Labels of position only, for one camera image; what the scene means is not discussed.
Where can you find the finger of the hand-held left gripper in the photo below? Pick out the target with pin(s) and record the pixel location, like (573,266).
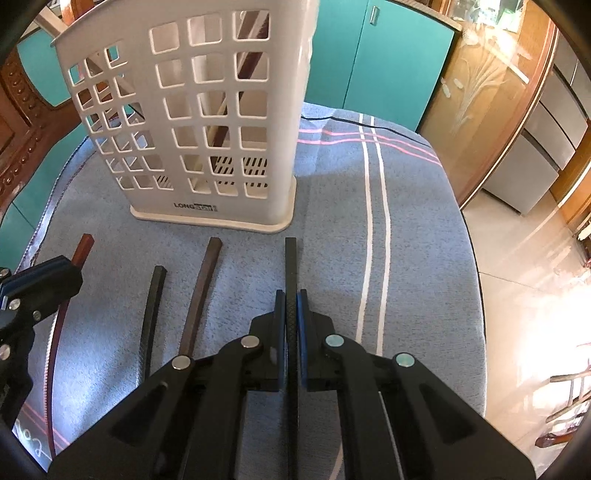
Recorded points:
(55,281)

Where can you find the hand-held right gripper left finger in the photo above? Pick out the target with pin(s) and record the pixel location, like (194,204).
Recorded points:
(280,341)

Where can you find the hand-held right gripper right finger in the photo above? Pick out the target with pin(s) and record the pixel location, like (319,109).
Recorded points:
(303,341)

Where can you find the black patterned chopstick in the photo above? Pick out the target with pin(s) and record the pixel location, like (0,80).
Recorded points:
(291,263)

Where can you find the light wooden chopstick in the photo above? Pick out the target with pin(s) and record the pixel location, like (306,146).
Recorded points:
(217,134)

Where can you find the dark red-brown chopstick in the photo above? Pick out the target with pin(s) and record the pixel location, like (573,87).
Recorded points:
(251,46)

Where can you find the brown chopstick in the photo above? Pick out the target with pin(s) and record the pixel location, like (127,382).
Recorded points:
(205,277)

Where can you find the black belt left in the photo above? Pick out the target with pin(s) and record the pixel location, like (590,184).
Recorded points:
(154,314)

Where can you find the blue striped tablecloth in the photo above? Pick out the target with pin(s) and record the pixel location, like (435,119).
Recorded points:
(415,277)

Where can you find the carved wooden chair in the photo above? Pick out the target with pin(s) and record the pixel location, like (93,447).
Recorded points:
(23,120)

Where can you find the wooden stool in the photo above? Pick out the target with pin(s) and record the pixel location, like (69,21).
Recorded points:
(565,376)

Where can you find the wood framed glass door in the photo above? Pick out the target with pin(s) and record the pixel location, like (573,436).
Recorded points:
(485,92)

